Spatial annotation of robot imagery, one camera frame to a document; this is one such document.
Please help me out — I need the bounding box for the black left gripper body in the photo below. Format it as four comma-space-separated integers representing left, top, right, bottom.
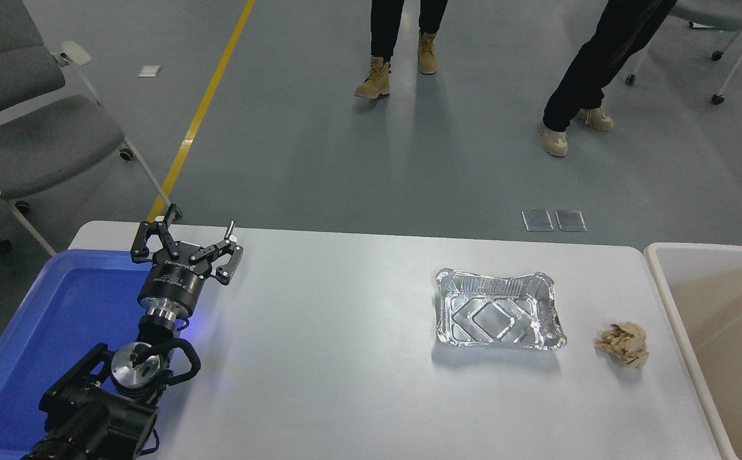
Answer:
139, 243, 211, 316

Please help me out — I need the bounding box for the blue plastic tray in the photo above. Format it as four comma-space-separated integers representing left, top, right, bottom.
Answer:
0, 249, 183, 460

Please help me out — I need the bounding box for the grey office chair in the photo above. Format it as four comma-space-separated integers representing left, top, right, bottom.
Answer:
0, 0, 183, 256

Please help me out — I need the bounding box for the silver foil tray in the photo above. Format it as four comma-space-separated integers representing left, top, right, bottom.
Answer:
435, 268, 568, 352

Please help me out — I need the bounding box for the person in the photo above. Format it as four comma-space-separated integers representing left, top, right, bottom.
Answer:
537, 0, 678, 158
353, 0, 450, 100

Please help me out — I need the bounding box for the crumpled tan paper ball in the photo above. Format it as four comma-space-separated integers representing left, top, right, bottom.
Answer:
594, 321, 651, 370

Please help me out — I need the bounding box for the large pale bin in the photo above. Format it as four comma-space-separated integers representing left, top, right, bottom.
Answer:
644, 243, 742, 460

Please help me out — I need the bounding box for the grey chair with white legs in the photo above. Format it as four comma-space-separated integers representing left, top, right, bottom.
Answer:
625, 0, 742, 106

